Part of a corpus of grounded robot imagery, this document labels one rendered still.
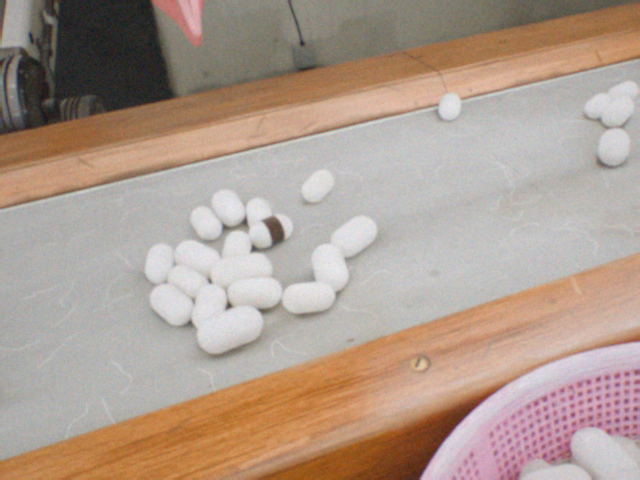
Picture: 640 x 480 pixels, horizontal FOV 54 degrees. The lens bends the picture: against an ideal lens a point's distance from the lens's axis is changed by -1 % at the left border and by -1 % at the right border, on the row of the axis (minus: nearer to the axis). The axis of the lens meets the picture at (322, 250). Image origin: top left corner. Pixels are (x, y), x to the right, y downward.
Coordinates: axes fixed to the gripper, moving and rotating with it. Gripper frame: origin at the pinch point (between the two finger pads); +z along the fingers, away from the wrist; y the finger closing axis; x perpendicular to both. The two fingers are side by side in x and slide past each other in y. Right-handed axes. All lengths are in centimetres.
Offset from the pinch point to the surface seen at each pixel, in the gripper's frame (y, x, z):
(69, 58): -24, 158, -114
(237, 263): -2.2, -4.4, 19.9
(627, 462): 10.2, -15.7, 35.9
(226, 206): -1.3, 0.8, 14.1
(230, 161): 1.0, 9.5, 6.7
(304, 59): 61, 168, -102
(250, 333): -2.8, -7.3, 24.7
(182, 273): -5.5, -3.5, 19.4
